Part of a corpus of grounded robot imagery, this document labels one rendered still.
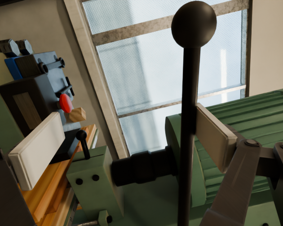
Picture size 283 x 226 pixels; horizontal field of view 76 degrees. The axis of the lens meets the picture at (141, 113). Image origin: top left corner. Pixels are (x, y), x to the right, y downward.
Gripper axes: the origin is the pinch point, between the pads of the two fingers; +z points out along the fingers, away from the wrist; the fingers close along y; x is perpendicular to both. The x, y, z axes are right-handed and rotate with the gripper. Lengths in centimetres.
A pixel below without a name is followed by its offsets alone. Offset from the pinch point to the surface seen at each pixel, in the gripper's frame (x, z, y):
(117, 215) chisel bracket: -24.8, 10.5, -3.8
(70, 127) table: -16.8, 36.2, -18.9
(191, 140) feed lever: -1.7, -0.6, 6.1
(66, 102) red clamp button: -0.6, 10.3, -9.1
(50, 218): -19.2, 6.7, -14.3
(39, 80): 3.2, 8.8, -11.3
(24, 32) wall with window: 16, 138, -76
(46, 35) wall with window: 14, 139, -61
